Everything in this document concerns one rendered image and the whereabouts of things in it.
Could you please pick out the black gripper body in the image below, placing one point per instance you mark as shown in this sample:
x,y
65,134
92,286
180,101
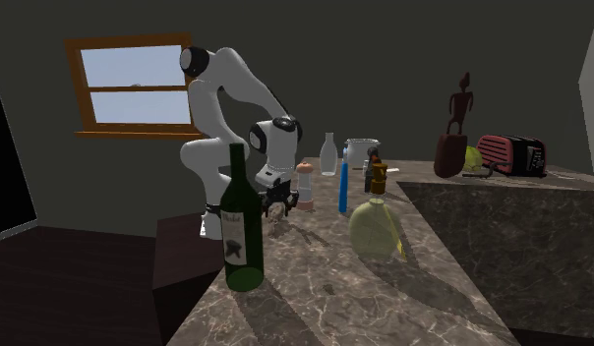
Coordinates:
x,y
278,192

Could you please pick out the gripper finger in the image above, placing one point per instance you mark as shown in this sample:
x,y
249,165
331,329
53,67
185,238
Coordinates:
x,y
292,200
266,202

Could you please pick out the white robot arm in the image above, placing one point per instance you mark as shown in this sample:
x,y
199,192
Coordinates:
x,y
208,110

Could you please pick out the small beige lumpy thing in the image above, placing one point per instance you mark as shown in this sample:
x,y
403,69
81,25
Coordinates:
x,y
277,211

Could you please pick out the pale shaker with pink cap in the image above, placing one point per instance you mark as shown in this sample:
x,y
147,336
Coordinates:
x,y
304,187

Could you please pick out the green wine bottle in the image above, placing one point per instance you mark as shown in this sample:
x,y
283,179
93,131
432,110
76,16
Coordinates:
x,y
241,211

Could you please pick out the blue stick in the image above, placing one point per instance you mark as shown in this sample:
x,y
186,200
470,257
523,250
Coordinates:
x,y
344,187

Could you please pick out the clear glass bottle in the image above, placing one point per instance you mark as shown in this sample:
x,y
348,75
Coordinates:
x,y
328,158

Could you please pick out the small dark bottle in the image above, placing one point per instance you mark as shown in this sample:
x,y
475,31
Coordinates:
x,y
369,172

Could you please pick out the white pot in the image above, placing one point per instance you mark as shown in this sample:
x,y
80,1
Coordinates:
x,y
362,152

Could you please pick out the round yellow flask brown top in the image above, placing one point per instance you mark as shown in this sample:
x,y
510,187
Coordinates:
x,y
373,230

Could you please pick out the dark robot stand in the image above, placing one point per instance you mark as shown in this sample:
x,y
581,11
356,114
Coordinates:
x,y
182,254

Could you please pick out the small white flat thing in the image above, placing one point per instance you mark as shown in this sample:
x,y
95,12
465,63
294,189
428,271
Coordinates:
x,y
393,169

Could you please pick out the brown figure statue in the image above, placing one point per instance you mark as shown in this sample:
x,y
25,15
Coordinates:
x,y
451,153

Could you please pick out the wooden framed window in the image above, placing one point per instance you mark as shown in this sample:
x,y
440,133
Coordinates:
x,y
134,81

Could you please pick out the yellow-green round fruit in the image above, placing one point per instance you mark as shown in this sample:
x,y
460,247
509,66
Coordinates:
x,y
472,159

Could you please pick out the dark curved hook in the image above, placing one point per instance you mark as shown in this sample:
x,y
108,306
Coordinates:
x,y
488,170

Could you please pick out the red and black toaster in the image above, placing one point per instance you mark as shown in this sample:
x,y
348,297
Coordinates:
x,y
512,153

